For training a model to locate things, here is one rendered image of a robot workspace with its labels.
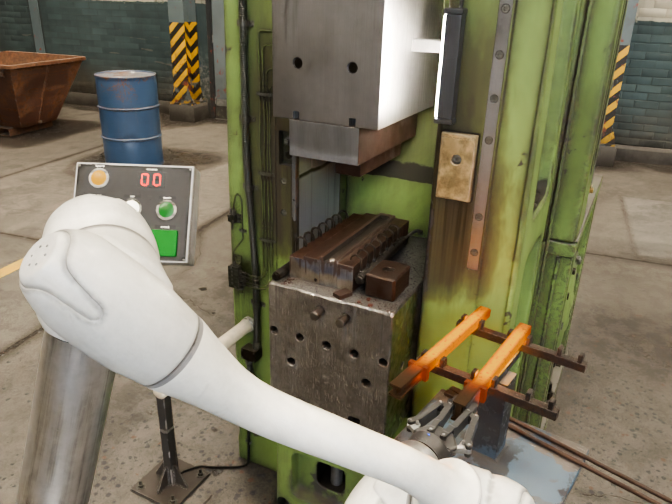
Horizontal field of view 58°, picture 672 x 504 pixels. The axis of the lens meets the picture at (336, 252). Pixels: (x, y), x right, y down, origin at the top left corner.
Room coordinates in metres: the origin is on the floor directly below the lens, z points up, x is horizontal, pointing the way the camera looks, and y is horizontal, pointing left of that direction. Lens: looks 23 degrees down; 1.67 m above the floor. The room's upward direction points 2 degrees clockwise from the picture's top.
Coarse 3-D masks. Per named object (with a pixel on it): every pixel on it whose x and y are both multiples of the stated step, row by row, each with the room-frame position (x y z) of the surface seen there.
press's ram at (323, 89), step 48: (288, 0) 1.57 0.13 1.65; (336, 0) 1.51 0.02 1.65; (384, 0) 1.46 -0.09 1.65; (432, 0) 1.74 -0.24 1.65; (288, 48) 1.57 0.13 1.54; (336, 48) 1.51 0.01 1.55; (384, 48) 1.46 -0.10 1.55; (432, 48) 1.60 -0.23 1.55; (288, 96) 1.57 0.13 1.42; (336, 96) 1.51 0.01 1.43; (384, 96) 1.48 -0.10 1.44; (432, 96) 1.81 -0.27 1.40
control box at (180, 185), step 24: (96, 168) 1.67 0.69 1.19; (120, 168) 1.68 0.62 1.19; (144, 168) 1.68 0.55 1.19; (168, 168) 1.68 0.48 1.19; (192, 168) 1.68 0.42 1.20; (96, 192) 1.64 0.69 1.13; (120, 192) 1.64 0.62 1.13; (144, 192) 1.64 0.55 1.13; (168, 192) 1.64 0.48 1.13; (192, 192) 1.64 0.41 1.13; (144, 216) 1.61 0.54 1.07; (192, 216) 1.62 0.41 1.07; (192, 240) 1.61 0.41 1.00; (168, 264) 1.58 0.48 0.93; (192, 264) 1.59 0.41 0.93
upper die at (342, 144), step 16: (304, 128) 1.55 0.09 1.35; (320, 128) 1.53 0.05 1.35; (336, 128) 1.51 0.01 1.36; (352, 128) 1.49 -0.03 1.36; (384, 128) 1.62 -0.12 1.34; (400, 128) 1.73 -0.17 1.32; (304, 144) 1.55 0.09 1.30; (320, 144) 1.53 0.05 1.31; (336, 144) 1.51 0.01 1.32; (352, 144) 1.49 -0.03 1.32; (368, 144) 1.53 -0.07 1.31; (384, 144) 1.63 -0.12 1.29; (336, 160) 1.50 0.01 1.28; (352, 160) 1.48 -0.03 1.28
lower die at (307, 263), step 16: (352, 224) 1.81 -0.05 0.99; (384, 224) 1.79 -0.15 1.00; (400, 224) 1.81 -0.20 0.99; (320, 240) 1.69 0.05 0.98; (336, 240) 1.67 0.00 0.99; (368, 240) 1.67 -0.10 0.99; (384, 240) 1.67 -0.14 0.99; (304, 256) 1.55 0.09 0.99; (320, 256) 1.52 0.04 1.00; (304, 272) 1.54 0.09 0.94; (320, 272) 1.52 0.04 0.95; (336, 272) 1.50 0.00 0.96; (352, 272) 1.48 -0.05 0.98; (352, 288) 1.48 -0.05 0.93
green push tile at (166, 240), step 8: (152, 232) 1.58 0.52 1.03; (160, 232) 1.58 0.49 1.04; (168, 232) 1.58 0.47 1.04; (176, 232) 1.58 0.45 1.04; (160, 240) 1.56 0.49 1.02; (168, 240) 1.56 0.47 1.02; (176, 240) 1.57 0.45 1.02; (160, 248) 1.55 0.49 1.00; (168, 248) 1.55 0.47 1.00; (176, 248) 1.56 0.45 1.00; (160, 256) 1.55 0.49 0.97; (168, 256) 1.54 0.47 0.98
